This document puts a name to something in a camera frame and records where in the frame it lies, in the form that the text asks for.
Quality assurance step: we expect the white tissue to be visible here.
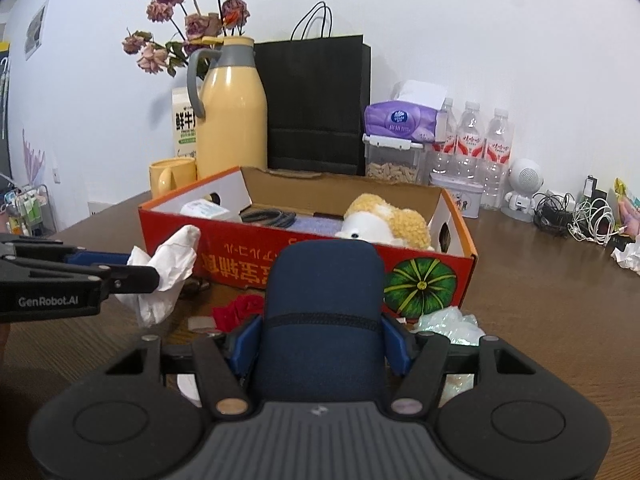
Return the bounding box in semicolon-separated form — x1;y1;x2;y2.
115;224;201;328

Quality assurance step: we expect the navy blue case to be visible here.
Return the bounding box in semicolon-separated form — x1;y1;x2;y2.
255;240;385;402

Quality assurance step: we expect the alpaca plush toy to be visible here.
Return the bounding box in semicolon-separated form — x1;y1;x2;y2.
335;193;432;250

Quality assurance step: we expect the purple cloth pouch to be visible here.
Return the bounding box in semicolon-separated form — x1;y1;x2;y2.
288;214;343;237

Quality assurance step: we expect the black braided cable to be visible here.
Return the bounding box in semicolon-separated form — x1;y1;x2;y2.
238;207;298;230

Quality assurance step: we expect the crumpled plastic wrap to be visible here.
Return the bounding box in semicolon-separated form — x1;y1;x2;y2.
412;307;485;346

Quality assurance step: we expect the storage rack with items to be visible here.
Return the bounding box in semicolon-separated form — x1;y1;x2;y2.
0;184;56;237

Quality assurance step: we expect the red fabric item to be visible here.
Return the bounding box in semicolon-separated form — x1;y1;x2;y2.
212;294;265;334

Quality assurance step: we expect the red orange cardboard box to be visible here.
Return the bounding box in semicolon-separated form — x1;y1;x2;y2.
139;167;477;318

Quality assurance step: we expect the yellow mug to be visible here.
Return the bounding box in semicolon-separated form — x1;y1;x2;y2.
149;156;198;198

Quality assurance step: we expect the white tin box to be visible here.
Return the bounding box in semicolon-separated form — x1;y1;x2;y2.
430;174;484;219

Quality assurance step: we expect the milk carton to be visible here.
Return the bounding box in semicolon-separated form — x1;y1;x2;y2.
171;87;196;158

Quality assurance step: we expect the water bottle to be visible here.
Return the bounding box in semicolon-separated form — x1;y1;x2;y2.
454;101;485;181
431;98;457;174
480;108;513;209

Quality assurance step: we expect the clear seed container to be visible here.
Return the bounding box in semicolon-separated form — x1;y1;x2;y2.
362;133;426;184

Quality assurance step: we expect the yellow thermos jug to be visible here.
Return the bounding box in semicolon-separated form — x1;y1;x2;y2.
186;36;268;179

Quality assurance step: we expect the white robot speaker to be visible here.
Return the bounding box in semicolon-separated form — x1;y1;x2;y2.
501;158;544;223

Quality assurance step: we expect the purple tissue pack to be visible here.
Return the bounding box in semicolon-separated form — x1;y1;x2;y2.
364;80;448;144

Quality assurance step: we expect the dried rose bouquet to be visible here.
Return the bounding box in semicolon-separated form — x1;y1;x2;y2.
122;0;250;77

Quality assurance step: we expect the black paper bag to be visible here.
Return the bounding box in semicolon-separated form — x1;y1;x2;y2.
252;1;373;177

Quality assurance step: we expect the tangled cables pile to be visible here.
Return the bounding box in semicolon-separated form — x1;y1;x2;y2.
531;173;626;248

